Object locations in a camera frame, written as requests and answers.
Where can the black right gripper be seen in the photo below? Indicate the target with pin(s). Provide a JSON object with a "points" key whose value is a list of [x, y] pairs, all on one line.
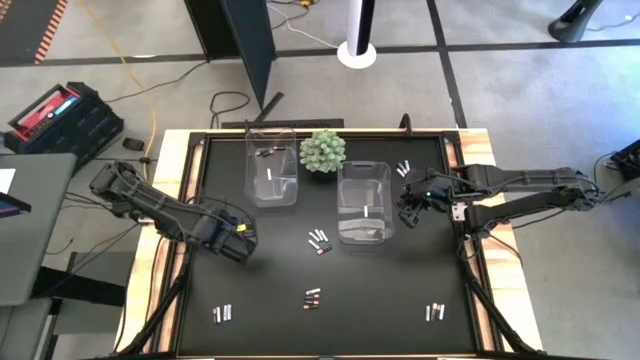
{"points": [[432, 187]]}

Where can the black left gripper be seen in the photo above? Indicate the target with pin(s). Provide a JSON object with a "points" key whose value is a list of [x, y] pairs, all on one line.
{"points": [[227, 237]]}

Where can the clear plastic bin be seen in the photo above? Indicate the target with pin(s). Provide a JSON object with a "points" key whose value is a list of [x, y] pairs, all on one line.
{"points": [[360, 185], [280, 190]]}

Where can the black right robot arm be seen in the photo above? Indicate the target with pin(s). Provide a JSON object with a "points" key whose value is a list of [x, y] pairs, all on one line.
{"points": [[525, 177]]}

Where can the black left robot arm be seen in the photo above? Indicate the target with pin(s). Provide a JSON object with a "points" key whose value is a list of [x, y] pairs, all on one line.
{"points": [[150, 202]]}

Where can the green succulent in grey pot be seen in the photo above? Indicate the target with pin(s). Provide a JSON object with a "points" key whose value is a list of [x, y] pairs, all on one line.
{"points": [[322, 152]]}

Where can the black slotted bar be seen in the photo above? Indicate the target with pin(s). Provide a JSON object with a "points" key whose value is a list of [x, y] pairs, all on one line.
{"points": [[285, 123]]}

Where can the white black pole round base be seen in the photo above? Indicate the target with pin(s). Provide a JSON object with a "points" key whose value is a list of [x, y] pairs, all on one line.
{"points": [[356, 55]]}

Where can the black red toolbox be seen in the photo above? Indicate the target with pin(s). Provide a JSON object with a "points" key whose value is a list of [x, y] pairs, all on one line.
{"points": [[90, 125]]}

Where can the grey side table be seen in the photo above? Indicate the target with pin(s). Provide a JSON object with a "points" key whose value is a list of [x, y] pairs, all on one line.
{"points": [[35, 240]]}

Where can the black room divider panel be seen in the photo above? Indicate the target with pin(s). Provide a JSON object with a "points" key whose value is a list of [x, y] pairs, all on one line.
{"points": [[250, 45]]}

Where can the dark tablet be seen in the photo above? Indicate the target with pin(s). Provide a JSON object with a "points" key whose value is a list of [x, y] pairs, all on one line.
{"points": [[12, 206]]}

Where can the black equipment box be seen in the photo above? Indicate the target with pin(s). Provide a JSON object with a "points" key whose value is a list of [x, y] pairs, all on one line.
{"points": [[630, 162]]}

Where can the white paper sheet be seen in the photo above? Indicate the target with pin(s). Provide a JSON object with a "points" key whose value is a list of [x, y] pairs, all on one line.
{"points": [[6, 180]]}

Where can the grey cabinet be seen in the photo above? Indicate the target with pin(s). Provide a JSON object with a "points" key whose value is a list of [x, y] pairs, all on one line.
{"points": [[20, 335]]}

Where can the black stand base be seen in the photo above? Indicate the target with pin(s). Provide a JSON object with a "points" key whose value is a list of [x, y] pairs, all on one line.
{"points": [[570, 27]]}

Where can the black mat orange stripes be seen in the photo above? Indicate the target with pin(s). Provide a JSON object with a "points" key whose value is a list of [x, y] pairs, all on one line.
{"points": [[25, 30]]}

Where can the silver mounting bracket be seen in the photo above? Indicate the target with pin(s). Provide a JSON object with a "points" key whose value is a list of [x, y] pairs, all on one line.
{"points": [[459, 212]]}

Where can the wooden table with black frame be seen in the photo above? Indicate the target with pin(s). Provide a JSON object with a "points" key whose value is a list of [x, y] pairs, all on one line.
{"points": [[475, 142]]}

